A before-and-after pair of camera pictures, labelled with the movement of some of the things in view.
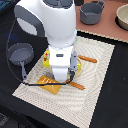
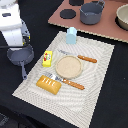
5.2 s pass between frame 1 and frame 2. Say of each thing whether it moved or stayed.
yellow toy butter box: stayed
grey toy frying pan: stayed
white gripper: moved
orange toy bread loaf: stayed
